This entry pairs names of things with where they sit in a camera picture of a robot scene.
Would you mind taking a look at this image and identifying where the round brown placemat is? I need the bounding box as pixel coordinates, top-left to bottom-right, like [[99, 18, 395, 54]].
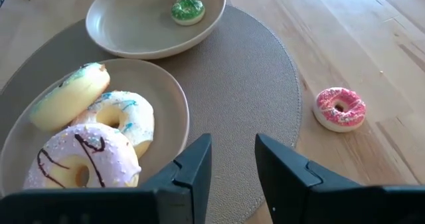
[[0, 5, 303, 224]]

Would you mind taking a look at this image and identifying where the pink sprinkled donut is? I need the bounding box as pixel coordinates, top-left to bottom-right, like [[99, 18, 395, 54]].
[[312, 86, 367, 134]]

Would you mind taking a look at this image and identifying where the deep beige bowl plate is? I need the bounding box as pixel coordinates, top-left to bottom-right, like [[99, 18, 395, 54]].
[[85, 0, 227, 60]]

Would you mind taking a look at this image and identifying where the flat beige plate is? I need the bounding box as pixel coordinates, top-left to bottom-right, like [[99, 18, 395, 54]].
[[0, 58, 191, 197]]

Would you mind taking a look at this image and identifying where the lilac donut dark drizzle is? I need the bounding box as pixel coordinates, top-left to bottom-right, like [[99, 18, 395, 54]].
[[23, 123, 142, 189]]

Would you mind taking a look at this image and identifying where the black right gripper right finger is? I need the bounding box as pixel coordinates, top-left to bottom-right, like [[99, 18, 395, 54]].
[[254, 133, 425, 224]]

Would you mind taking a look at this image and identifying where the white donut blue drizzle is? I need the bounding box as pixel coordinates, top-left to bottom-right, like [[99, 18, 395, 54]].
[[70, 90, 156, 160]]

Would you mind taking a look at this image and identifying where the green sprinkled donut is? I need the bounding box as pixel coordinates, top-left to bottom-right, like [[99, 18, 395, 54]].
[[171, 0, 206, 27]]

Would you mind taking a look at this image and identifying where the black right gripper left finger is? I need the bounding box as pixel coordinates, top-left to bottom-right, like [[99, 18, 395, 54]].
[[0, 133, 213, 224]]

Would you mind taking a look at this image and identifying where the yellow donut pale blue icing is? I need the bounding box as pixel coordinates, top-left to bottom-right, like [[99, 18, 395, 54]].
[[29, 62, 111, 132]]

